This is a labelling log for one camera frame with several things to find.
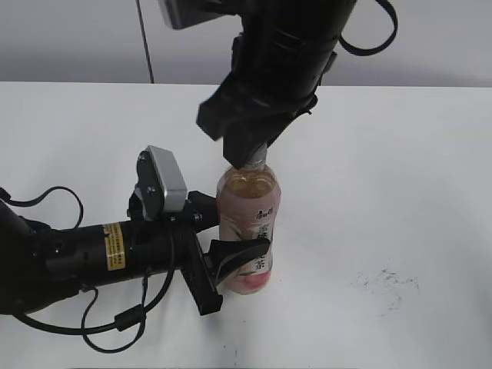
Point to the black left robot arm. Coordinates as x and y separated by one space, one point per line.
41 265

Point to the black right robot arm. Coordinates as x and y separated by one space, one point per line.
277 64

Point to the peach oolong tea bottle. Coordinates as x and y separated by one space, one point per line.
248 202

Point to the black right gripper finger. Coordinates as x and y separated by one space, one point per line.
240 142

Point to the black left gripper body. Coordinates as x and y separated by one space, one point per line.
170 244

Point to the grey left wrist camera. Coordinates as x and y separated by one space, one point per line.
160 187

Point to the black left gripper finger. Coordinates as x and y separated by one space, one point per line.
201 210
225 257

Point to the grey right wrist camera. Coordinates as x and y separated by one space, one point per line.
182 14

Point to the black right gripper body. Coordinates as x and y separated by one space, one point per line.
269 103

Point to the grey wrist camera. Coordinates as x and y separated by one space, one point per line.
182 14
160 187

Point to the white bottle cap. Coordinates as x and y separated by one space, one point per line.
259 155

